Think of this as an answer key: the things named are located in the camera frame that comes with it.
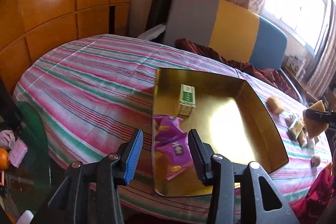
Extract black rolled mat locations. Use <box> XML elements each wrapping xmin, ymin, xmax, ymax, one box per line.
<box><xmin>145</xmin><ymin>0</ymin><xmax>172</xmax><ymax>31</ymax></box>

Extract yellow snack packet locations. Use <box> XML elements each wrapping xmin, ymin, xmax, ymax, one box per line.
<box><xmin>297</xmin><ymin>130</ymin><xmax>307</xmax><ymax>148</ymax></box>
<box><xmin>288</xmin><ymin>117</ymin><xmax>304</xmax><ymax>140</ymax></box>

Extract striped bed sheet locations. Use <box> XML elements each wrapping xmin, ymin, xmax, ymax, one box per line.
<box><xmin>12</xmin><ymin>33</ymin><xmax>333</xmax><ymax>223</ymax></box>

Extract white knit sock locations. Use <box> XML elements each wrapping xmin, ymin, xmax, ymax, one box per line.
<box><xmin>310</xmin><ymin>155</ymin><xmax>321</xmax><ymax>167</ymax></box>

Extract red garment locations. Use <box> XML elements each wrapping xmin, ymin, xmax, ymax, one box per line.
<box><xmin>290</xmin><ymin>164</ymin><xmax>335</xmax><ymax>223</ymax></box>

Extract white box on sill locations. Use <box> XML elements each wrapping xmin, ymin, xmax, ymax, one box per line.
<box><xmin>286</xmin><ymin>55</ymin><xmax>306</xmax><ymax>77</ymax></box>

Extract yellow sponge block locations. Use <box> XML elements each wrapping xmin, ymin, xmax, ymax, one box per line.
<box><xmin>266</xmin><ymin>97</ymin><xmax>285</xmax><ymax>115</ymax></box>

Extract grey yellow blue chair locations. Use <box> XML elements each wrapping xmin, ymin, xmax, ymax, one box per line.
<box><xmin>137</xmin><ymin>0</ymin><xmax>305</xmax><ymax>104</ymax></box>

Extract maroon blanket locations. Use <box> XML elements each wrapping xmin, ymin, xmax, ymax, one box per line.
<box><xmin>174</xmin><ymin>39</ymin><xmax>298</xmax><ymax>100</ymax></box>

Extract tall yellow sponge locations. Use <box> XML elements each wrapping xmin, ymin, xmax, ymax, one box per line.
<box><xmin>302</xmin><ymin>99</ymin><xmax>329</xmax><ymax>139</ymax></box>

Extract wooden side shelf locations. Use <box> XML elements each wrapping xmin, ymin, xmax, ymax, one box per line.
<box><xmin>280</xmin><ymin>66</ymin><xmax>318</xmax><ymax>106</ymax></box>

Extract purple snack packet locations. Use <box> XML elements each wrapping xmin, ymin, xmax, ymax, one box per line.
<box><xmin>154</xmin><ymin>115</ymin><xmax>186</xmax><ymax>143</ymax></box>
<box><xmin>155</xmin><ymin>136</ymin><xmax>193</xmax><ymax>181</ymax></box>

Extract orange fruit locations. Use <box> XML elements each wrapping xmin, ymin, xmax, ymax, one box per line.
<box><xmin>0</xmin><ymin>148</ymin><xmax>10</xmax><ymax>170</ymax></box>

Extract wooden wardrobe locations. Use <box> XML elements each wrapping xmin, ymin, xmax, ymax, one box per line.
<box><xmin>1</xmin><ymin>0</ymin><xmax>130</xmax><ymax>92</ymax></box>

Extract green tea box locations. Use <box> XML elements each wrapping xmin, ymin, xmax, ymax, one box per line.
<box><xmin>178</xmin><ymin>84</ymin><xmax>196</xmax><ymax>117</ymax></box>

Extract pink packet on floor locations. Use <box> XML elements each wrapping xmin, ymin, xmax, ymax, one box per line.
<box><xmin>9</xmin><ymin>139</ymin><xmax>28</xmax><ymax>168</ymax></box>

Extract gold metal tin box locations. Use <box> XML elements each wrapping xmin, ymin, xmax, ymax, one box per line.
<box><xmin>151</xmin><ymin>68</ymin><xmax>289</xmax><ymax>197</ymax></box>

